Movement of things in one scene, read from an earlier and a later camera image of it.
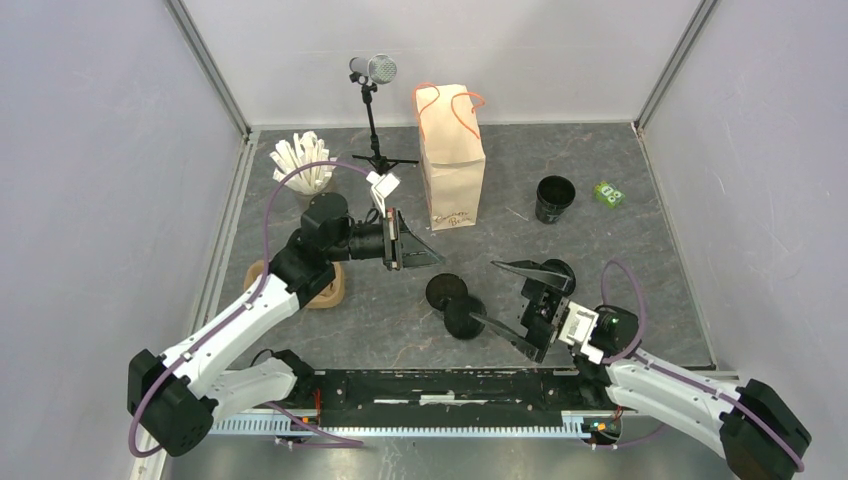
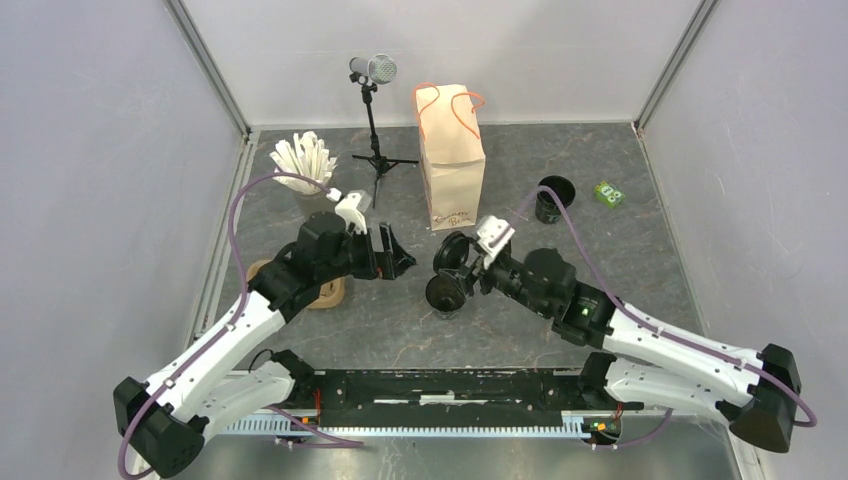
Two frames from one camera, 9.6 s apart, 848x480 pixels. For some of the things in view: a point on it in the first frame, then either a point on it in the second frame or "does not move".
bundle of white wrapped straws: x=299 y=153 does not move
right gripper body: x=542 y=313 to x=506 y=276
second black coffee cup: x=554 y=196 does not move
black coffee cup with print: x=444 y=286 does not move
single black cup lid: x=458 y=320 to x=451 y=252
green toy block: x=608 y=194 does not move
